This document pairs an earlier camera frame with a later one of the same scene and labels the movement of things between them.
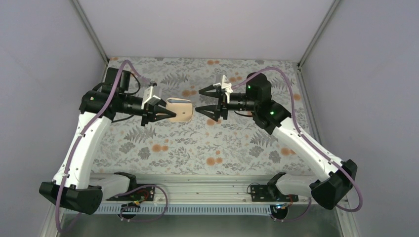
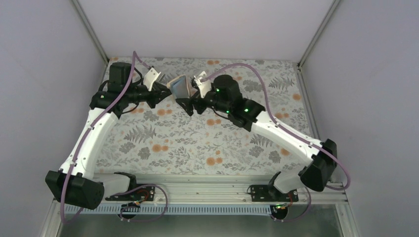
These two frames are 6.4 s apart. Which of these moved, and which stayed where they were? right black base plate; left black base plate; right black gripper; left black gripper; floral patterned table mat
Moved: right black gripper; left black gripper
Stayed: floral patterned table mat; right black base plate; left black base plate
